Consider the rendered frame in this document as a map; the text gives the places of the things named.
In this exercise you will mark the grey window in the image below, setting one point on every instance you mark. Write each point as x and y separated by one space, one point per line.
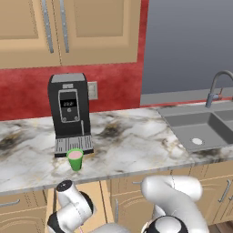
188 45

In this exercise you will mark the grey wall outlet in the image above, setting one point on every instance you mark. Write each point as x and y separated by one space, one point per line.
93 90

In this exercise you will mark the tan lower cupboard door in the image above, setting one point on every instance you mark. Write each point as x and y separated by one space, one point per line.
130 206
217 197

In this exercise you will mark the black coffee machine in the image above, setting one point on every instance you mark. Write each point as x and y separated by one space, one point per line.
70 121

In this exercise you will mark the grey curved tap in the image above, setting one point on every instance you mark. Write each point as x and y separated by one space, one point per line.
213 88

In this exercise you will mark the green smoothie cup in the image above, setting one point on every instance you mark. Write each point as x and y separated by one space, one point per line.
75 162

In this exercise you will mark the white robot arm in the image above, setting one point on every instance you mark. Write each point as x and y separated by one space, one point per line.
176 194

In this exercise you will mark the grey kitchen sink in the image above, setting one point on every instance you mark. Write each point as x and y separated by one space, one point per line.
197 127

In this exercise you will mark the tan upper cupboard door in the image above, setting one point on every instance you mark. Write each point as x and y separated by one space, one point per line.
21 33
103 30

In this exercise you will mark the tan cupboard door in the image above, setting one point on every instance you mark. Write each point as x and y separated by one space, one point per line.
130 206
21 33
217 197
103 30

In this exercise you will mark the tan lower drawer front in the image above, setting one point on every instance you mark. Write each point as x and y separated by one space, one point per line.
27 203

